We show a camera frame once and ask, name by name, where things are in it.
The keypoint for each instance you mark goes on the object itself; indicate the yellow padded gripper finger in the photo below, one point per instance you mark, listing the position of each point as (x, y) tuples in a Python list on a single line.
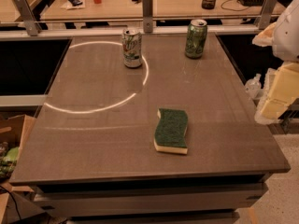
[(281, 89), (264, 38)]

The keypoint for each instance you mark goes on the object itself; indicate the white 7up can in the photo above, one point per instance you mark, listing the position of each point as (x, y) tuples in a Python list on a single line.
[(131, 47)]

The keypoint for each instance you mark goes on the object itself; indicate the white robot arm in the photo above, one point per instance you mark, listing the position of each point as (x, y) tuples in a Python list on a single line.
[(285, 42)]

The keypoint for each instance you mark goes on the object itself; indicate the green soda can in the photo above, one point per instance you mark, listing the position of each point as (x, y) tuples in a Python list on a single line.
[(196, 39)]

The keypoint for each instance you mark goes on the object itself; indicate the green and yellow sponge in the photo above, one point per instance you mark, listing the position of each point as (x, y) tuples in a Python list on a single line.
[(169, 136)]

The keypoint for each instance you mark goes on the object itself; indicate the clear plastic bottle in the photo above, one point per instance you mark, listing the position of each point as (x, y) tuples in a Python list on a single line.
[(253, 86)]

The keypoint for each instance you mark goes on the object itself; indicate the black mesh cup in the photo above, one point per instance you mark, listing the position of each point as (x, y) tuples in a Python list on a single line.
[(208, 4)]

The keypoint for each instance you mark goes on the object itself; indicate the cardboard box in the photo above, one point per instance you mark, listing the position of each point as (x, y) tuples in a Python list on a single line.
[(15, 131)]

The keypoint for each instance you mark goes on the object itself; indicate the green bag in box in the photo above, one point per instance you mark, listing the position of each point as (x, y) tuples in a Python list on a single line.
[(8, 160)]

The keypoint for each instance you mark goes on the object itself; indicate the right metal bracket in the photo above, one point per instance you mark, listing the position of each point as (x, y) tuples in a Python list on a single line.
[(263, 20)]

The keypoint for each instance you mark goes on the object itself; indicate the metal bracket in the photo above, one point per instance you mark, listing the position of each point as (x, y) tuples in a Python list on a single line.
[(263, 20), (31, 25), (147, 8)]

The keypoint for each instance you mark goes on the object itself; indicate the middle metal bracket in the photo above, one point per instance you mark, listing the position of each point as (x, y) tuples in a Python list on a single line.
[(147, 8)]

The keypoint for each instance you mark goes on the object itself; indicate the left metal bracket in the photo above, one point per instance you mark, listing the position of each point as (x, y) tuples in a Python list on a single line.
[(31, 25)]

